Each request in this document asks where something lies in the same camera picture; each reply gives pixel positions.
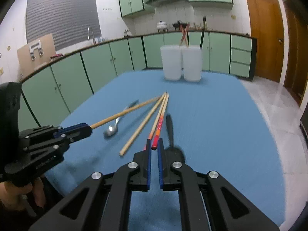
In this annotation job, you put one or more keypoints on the metal kettle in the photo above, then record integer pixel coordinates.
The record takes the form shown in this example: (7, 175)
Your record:
(126, 32)

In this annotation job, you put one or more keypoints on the metal spoon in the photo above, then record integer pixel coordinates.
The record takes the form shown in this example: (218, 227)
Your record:
(111, 131)

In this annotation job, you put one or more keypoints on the plain wooden chopstick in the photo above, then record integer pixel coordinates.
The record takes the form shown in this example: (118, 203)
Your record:
(142, 127)
(125, 112)

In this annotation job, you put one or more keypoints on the thin red-tipped wooden chopstick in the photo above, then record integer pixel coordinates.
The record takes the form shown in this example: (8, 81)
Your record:
(187, 27)

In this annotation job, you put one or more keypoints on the person's left hand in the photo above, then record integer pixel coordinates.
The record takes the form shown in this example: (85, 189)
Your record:
(38, 192)

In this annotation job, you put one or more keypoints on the black chopstick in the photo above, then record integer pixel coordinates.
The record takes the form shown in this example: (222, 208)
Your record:
(203, 28)

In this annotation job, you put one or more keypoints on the metal faucet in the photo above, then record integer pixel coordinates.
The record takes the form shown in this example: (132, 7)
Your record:
(90, 35)

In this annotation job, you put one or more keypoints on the white utensil holder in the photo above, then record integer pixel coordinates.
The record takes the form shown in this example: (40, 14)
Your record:
(172, 62)

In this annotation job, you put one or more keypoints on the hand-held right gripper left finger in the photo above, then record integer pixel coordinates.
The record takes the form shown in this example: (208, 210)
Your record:
(148, 173)

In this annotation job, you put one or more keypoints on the black spoon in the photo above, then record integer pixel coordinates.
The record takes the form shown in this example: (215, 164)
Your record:
(170, 130)

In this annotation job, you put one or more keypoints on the white pot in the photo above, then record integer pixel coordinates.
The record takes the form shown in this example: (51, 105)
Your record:
(161, 26)

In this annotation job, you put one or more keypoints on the wooden board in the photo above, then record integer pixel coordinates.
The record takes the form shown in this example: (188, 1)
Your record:
(26, 60)

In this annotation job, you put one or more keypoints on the grey window blind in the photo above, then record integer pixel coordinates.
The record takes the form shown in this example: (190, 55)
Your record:
(62, 12)

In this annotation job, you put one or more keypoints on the green base cabinets with drawers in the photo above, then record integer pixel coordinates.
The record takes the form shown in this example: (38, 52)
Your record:
(221, 53)

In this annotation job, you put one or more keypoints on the white device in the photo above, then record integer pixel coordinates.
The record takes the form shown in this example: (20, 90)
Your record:
(36, 45)

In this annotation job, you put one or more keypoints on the wooden door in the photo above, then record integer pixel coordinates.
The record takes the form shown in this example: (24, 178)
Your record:
(263, 33)

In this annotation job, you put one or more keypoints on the black cabinet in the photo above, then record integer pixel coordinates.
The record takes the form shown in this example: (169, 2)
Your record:
(304, 122)

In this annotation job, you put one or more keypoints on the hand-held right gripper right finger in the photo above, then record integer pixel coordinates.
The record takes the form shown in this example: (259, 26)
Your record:
(160, 173)

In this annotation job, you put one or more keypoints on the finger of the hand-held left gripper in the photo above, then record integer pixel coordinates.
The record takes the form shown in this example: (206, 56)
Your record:
(77, 128)
(60, 144)

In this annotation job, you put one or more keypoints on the black wok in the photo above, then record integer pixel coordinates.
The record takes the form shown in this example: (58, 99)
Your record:
(176, 25)

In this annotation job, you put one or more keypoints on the brown countertop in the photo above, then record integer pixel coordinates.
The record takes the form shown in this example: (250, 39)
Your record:
(240, 35)

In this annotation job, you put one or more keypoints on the blue tablecloth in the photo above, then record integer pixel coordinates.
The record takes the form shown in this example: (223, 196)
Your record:
(216, 125)

